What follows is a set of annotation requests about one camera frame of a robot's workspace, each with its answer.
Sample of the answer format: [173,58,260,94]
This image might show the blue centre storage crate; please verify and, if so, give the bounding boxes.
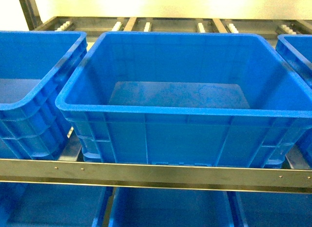
[56,32,312,168]

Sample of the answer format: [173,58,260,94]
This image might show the blue storage crate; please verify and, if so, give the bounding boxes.
[0,31,87,160]
[275,34,312,165]
[56,32,312,168]

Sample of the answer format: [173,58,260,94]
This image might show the blue lower centre crate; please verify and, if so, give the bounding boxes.
[108,188,234,227]

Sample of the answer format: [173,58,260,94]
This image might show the blue left storage crate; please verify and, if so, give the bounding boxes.
[0,31,87,160]

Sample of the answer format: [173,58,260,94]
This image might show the blue lower right crate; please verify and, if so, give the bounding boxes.
[228,192,312,227]

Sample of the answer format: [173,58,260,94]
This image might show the metal roller rack shelf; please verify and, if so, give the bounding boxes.
[0,0,312,194]

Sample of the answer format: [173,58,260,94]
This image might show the blue right storage crate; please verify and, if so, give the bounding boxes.
[275,34,312,165]

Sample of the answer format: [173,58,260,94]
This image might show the blue lower left crate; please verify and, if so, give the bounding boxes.
[0,183,113,227]

